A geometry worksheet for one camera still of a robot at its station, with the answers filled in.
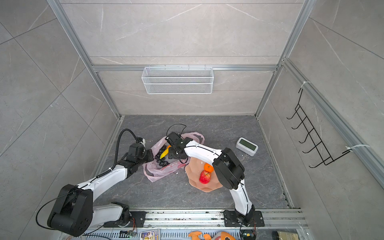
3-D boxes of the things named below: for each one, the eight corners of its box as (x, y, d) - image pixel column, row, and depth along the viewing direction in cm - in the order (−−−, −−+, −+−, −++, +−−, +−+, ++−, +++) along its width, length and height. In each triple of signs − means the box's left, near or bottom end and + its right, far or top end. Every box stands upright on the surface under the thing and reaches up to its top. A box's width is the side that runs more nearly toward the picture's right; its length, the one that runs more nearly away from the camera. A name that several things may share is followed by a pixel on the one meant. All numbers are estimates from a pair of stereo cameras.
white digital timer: (233, 148, 102) (235, 144, 99) (238, 139, 107) (239, 136, 103) (253, 157, 97) (255, 154, 94) (257, 148, 102) (259, 145, 99)
